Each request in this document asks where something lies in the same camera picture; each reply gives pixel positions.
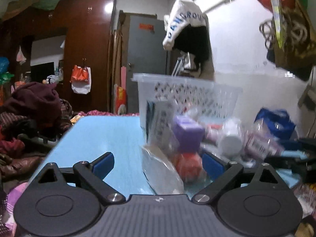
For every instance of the dark hanging bag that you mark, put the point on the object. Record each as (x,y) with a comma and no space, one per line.
(297,55)

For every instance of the purple barcode box in bag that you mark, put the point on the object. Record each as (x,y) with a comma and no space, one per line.
(259,142)

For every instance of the white round bottle in bag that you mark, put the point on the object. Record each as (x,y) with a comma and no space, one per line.
(232,136)

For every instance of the red item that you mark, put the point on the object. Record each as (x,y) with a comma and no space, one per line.
(189,167)

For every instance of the white black hanging jacket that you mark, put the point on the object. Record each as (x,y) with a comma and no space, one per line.
(187,30)

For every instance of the red yellow printed bag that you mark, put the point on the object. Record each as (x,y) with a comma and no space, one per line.
(119,100)

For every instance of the dark red wooden wardrobe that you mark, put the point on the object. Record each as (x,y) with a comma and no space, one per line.
(86,25)

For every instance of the maroon clothes pile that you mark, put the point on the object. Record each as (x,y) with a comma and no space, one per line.
(31,117)

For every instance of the metal crutches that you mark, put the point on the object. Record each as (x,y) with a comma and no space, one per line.
(183,64)

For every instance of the purple cube box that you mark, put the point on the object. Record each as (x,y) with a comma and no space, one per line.
(188,133)

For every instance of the grey metal door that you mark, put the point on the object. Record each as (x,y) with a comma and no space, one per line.
(145,54)

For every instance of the blue shopping bag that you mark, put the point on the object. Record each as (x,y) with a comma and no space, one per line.
(278,122)

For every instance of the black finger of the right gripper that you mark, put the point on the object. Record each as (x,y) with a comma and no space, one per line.
(304,167)

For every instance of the red white hanging bag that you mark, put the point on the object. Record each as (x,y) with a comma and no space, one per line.
(81,80)

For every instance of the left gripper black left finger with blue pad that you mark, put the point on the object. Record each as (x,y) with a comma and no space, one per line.
(91,177)

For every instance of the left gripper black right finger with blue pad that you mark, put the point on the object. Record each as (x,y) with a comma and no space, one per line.
(223,175)

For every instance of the white plastic lattice basket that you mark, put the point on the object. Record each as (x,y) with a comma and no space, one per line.
(212,99)

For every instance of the white medicine box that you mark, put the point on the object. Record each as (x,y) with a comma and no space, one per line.
(159,121)

